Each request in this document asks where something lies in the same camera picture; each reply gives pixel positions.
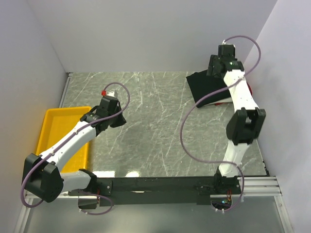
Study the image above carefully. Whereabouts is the black t-shirt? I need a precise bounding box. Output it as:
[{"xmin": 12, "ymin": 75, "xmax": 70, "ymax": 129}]
[{"xmin": 186, "ymin": 70, "xmax": 232, "ymax": 108}]

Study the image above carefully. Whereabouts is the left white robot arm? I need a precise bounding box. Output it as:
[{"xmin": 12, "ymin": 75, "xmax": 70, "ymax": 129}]
[{"xmin": 22, "ymin": 91, "xmax": 126, "ymax": 202}]

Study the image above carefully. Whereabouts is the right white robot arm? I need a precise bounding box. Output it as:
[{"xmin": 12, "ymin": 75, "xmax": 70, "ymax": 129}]
[{"xmin": 207, "ymin": 43, "xmax": 266, "ymax": 194}]

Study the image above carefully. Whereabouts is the folded red t-shirt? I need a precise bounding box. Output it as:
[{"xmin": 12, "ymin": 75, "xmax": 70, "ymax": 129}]
[{"xmin": 212, "ymin": 83, "xmax": 253, "ymax": 105}]

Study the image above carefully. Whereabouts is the yellow plastic tray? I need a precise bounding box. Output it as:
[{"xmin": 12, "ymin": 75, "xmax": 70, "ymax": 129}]
[{"xmin": 35, "ymin": 106, "xmax": 91, "ymax": 173}]

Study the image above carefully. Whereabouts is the black base beam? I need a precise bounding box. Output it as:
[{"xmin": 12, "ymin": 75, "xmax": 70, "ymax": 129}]
[{"xmin": 68, "ymin": 176, "xmax": 243, "ymax": 210}]

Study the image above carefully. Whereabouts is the aluminium rail frame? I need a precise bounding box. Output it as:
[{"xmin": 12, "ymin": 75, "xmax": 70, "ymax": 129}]
[{"xmin": 14, "ymin": 177, "xmax": 292, "ymax": 233}]

